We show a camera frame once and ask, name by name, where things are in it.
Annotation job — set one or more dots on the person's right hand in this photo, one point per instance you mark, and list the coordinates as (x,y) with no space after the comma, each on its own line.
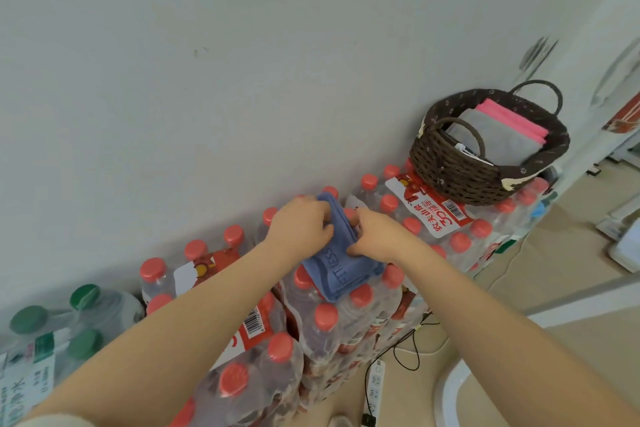
(387,241)

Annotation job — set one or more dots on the person's left hand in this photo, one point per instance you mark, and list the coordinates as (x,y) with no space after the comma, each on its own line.
(300,234)

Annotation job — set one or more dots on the blue towel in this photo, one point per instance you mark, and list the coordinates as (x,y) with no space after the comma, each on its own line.
(345,276)

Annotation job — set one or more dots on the brown woven basket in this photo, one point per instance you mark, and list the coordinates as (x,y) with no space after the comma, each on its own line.
(450,176)

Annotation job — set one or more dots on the grey towel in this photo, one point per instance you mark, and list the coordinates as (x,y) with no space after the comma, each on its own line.
(495,141)

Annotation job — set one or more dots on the pink towel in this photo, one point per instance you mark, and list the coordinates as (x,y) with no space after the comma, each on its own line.
(530,121)
(510,124)

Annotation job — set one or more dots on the person's left forearm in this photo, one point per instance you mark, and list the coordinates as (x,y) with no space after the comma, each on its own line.
(160,341)

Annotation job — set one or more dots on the person's right forearm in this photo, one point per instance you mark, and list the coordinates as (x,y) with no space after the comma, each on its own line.
(525,356)

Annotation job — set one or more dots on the person's grey sleeve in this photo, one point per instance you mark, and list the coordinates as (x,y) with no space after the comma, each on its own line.
(50,420)

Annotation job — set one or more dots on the stack of bottled water packs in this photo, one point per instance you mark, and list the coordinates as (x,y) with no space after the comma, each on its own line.
(325,331)

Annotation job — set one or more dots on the white power strip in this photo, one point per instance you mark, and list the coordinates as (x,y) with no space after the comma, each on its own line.
(375,386)

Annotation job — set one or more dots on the white tower gym machine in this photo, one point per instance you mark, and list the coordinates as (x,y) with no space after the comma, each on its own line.
(575,301)

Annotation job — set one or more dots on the white square box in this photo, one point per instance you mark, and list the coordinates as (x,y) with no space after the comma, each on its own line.
(627,251)

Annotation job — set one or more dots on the red white banner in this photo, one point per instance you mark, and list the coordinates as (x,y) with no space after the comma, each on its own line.
(625,116)

